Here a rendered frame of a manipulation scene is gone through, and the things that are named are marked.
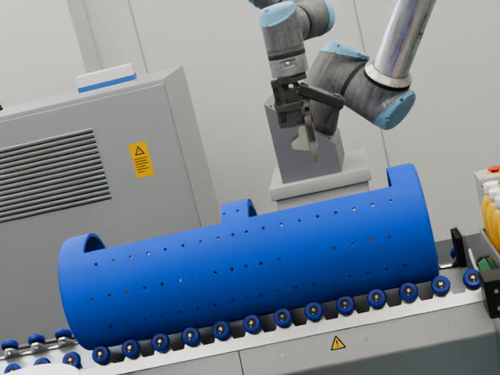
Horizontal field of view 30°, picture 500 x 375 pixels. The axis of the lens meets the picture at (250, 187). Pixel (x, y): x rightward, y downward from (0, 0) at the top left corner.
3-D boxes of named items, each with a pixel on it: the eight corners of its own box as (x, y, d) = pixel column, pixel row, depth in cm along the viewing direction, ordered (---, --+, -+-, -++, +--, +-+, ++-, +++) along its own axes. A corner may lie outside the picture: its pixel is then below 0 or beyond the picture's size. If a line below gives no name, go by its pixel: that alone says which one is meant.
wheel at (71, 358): (63, 354, 228) (60, 352, 226) (81, 350, 227) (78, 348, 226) (65, 372, 226) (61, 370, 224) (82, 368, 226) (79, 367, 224)
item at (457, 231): (458, 273, 231) (449, 225, 228) (468, 271, 231) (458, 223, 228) (465, 286, 221) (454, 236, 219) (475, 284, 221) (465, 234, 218)
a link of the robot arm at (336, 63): (315, 83, 310) (341, 36, 305) (355, 109, 303) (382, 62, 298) (294, 79, 296) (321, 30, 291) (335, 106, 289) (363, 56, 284)
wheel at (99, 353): (95, 345, 227) (93, 343, 226) (112, 347, 226) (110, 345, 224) (91, 363, 226) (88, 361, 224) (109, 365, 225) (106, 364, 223)
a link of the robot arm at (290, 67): (305, 50, 225) (305, 54, 216) (309, 70, 226) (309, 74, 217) (268, 59, 226) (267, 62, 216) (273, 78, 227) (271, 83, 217)
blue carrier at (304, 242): (105, 319, 250) (74, 222, 242) (428, 251, 241) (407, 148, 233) (82, 372, 223) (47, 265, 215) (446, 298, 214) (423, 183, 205)
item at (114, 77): (83, 92, 403) (78, 75, 402) (136, 79, 403) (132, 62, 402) (79, 95, 392) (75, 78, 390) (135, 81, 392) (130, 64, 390)
